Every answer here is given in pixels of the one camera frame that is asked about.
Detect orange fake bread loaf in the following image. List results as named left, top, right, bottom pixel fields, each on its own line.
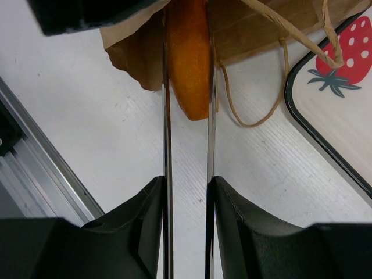
left=166, top=1, right=211, bottom=121

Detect metal tongs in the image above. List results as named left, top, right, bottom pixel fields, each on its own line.
left=162, top=41, right=217, bottom=278

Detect aluminium mounting rail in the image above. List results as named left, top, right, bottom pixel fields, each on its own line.
left=1, top=81, right=104, bottom=226

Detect brown paper bag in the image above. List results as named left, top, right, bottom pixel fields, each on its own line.
left=99, top=0, right=364, bottom=127

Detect strawberry print tray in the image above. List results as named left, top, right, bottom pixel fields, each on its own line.
left=284, top=9, right=371, bottom=199

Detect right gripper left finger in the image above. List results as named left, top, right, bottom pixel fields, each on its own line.
left=1, top=176, right=164, bottom=278

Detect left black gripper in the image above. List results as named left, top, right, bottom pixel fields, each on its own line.
left=27, top=0, right=169, bottom=36

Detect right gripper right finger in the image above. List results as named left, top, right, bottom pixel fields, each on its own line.
left=211, top=176, right=371, bottom=278

